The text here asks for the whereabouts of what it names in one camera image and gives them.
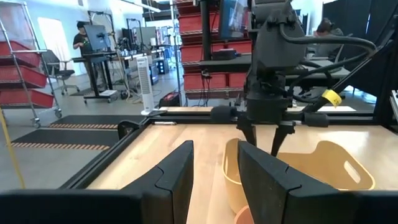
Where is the black standing desk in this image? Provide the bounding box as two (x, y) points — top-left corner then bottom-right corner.
(72, 51), (125, 104)

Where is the yellow plastic bin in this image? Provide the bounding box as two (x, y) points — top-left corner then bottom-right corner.
(222, 138), (376, 215)

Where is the orange plastic bin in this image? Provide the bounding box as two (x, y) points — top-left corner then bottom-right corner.
(233, 205), (254, 224)

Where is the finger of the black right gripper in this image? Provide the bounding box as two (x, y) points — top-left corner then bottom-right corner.
(270, 122), (296, 157)
(236, 119), (258, 147)

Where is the black mat orange striped edge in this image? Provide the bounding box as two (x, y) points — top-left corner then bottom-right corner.
(11, 129), (121, 152)
(46, 114), (147, 130)

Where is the blue lit monitor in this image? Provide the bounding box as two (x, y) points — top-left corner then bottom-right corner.
(219, 0), (249, 40)

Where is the silver wire shelf cart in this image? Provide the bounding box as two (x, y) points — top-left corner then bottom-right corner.
(0, 0), (63, 129)

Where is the white tower fan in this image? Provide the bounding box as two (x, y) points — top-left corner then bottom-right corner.
(136, 55), (155, 115)

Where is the black desk with post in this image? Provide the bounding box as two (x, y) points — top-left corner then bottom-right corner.
(198, 0), (253, 74)

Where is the dark monitor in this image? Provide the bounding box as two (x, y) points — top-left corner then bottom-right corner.
(83, 24), (112, 53)

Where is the red storage bin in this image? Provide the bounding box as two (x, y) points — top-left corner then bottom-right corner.
(176, 0), (201, 15)
(183, 73), (228, 91)
(0, 88), (55, 109)
(178, 12), (220, 34)
(180, 45), (203, 63)
(0, 65), (48, 90)
(0, 40), (43, 68)
(228, 72), (248, 88)
(211, 40), (252, 54)

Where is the small black box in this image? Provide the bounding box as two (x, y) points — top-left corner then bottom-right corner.
(211, 49), (239, 62)

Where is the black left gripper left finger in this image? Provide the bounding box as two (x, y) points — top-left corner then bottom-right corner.
(0, 139), (195, 224)

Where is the black cable with yellow sleeve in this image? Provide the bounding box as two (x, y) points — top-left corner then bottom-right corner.
(278, 23), (379, 113)

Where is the black partition curtain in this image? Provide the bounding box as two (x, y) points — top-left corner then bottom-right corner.
(322, 0), (398, 97)

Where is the silver wire shelf rack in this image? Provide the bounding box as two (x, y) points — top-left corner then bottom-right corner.
(174, 0), (253, 100)

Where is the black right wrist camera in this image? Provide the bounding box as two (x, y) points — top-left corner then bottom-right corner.
(251, 0), (307, 70)

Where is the yellow floor cable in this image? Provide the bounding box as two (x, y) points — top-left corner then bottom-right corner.
(0, 107), (26, 190)

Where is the black office chair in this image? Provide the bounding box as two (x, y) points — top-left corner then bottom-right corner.
(42, 49), (80, 96)

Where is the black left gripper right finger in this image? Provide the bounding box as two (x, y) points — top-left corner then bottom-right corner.
(238, 140), (398, 224)

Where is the person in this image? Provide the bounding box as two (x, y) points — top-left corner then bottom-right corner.
(73, 21), (94, 58)
(313, 17), (345, 58)

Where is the black and red floor box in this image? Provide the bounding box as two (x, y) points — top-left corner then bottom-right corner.
(159, 91), (181, 108)

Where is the silver aluminium post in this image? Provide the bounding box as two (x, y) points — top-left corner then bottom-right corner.
(390, 90), (398, 124)

